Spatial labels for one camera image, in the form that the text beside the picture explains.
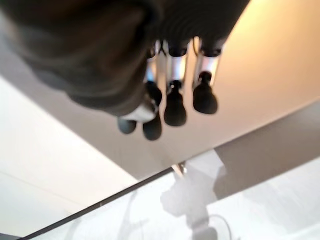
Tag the right robot hand black cloth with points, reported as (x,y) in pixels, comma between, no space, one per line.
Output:
(82,50)

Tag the black counter edge strip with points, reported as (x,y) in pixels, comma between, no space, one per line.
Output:
(100,204)

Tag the grey cabinet panel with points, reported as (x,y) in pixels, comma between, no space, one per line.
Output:
(265,152)

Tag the small silver metal bracket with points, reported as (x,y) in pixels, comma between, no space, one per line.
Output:
(181,170)

